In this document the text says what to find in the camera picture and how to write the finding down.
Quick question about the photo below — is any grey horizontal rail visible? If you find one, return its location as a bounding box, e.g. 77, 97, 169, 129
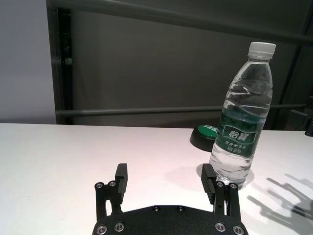
56, 104, 306, 118

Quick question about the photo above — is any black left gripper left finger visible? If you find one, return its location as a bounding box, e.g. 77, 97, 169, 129
94, 163, 129, 221

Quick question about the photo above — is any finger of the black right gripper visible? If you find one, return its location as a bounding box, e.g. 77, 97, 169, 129
290, 109, 313, 137

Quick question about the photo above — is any green push button black base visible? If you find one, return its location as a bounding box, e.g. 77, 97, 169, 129
189, 124, 220, 152

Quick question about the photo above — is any grey slanted beam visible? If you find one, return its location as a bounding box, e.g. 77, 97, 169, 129
50, 0, 313, 44

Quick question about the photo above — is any clear water bottle green label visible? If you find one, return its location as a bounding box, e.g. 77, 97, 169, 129
209, 41, 277, 190

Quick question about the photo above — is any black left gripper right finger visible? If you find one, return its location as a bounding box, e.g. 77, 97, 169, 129
201, 164, 243, 220

